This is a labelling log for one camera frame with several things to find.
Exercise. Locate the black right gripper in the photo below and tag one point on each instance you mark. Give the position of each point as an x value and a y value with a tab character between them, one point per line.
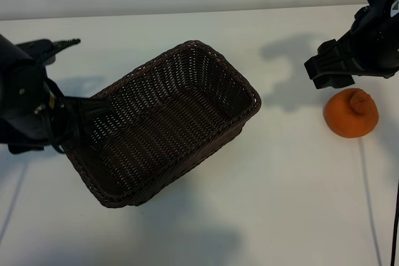
378	43

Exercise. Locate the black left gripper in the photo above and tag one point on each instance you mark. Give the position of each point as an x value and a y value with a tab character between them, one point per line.
22	107

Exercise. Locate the orange with knobbed top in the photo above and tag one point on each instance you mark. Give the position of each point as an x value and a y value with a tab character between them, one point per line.
346	119

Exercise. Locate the brown wicker basket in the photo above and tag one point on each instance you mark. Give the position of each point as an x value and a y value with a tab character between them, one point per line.
168	129

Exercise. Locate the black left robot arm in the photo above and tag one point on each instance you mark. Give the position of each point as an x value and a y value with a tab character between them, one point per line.
12	51

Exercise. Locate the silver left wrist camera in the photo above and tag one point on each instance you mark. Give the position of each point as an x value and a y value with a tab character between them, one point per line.
52	59

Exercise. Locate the black left camera mount bracket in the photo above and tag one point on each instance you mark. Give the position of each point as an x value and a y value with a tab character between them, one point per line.
34	46

